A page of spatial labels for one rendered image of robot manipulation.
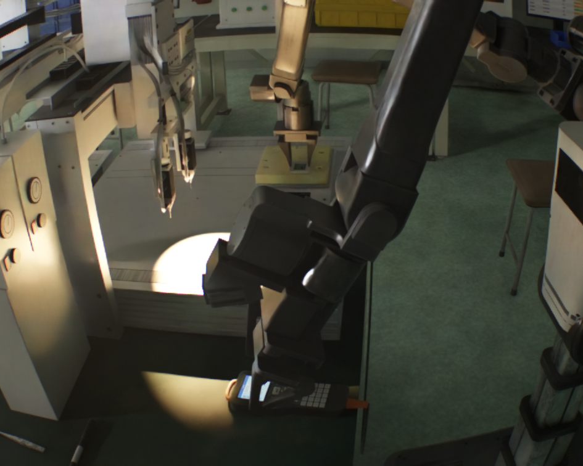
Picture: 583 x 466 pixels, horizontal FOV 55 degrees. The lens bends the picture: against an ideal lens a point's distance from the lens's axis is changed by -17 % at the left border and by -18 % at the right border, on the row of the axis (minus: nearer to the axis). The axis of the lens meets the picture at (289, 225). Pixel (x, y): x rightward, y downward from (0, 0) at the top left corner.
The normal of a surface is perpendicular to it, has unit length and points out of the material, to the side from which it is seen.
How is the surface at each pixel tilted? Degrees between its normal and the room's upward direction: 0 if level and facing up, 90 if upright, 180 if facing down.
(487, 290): 0
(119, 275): 0
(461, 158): 0
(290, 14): 127
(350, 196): 68
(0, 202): 90
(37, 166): 90
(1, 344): 90
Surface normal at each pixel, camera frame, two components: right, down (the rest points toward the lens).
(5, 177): 0.99, 0.02
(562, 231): -1.00, 0.08
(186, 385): -0.05, -0.87
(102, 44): -0.11, 0.50
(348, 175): -0.72, -0.58
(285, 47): -0.33, 0.89
